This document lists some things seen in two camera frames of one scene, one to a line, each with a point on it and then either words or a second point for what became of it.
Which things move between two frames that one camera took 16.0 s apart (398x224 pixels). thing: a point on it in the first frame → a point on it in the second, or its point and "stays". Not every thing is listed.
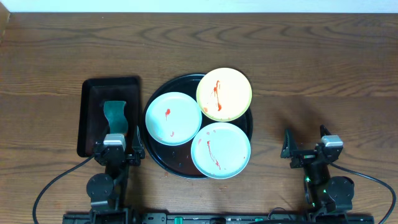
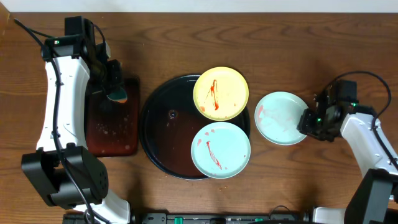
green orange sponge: [114, 112] → [119, 96]
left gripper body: [135, 162] → [102, 79]
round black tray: [177, 159] stays
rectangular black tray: [93, 124] stays
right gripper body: [305, 157] → [317, 124]
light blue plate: [173, 118] → [277, 115]
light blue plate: [220, 150] stays
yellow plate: [224, 94] stays
